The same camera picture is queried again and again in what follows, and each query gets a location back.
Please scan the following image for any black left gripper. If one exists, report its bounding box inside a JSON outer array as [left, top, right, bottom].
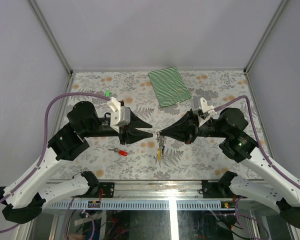
[[82, 109, 155, 146]]

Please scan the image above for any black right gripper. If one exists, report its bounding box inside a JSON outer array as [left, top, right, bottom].
[[160, 107, 230, 144]]

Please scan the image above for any large metal keyring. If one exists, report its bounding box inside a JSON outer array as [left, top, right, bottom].
[[156, 132, 166, 160]]

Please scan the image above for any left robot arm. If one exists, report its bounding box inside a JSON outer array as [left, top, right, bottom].
[[0, 99, 153, 224]]

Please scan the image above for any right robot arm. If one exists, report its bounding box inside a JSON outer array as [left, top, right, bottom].
[[159, 107, 300, 229]]

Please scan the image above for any red tag key lower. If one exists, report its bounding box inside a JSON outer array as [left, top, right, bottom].
[[108, 147, 128, 157]]

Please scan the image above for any floral tablecloth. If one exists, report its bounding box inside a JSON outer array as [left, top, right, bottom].
[[54, 70, 258, 180]]

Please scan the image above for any green white striped cloth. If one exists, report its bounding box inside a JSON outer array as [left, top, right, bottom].
[[148, 67, 192, 108]]

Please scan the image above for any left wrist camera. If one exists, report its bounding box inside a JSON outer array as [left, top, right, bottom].
[[107, 97, 131, 133]]

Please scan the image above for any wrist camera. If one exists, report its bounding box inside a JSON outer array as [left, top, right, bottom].
[[191, 96, 217, 127], [107, 97, 131, 133]]

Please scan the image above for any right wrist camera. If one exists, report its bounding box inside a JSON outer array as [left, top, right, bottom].
[[191, 96, 217, 127]]

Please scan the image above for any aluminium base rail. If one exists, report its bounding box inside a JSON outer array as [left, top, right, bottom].
[[27, 178, 276, 201]]

